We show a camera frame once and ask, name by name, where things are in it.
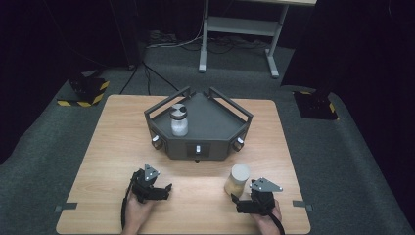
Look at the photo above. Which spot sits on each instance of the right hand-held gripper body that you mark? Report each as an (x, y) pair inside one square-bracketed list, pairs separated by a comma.
[(263, 197)]

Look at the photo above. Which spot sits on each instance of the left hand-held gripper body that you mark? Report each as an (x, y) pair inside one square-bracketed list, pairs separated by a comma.
[(146, 187)]

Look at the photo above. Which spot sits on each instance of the grey-lidded jar yellow powder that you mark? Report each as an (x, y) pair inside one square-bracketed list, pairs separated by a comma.
[(237, 181)]

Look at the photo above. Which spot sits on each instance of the glass shaker jar white powder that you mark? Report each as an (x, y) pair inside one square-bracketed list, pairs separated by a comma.
[(179, 122)]

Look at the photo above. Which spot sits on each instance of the black corner rack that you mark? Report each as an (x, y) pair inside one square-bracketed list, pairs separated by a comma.
[(204, 129)]

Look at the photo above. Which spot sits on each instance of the grey tape strip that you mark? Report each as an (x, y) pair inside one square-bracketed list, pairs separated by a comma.
[(66, 207), (302, 205)]

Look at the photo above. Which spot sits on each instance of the black stand base yellow tape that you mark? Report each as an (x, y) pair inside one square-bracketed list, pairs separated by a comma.
[(314, 106)]

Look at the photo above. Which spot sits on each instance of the black yellow striped stand base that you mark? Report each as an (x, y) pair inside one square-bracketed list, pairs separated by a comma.
[(87, 91)]

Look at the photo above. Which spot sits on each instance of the black curtain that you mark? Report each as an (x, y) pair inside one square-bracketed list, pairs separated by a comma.
[(359, 49), (58, 36)]

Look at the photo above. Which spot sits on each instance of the grey metal desk frame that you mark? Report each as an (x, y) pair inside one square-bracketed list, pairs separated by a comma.
[(243, 26)]

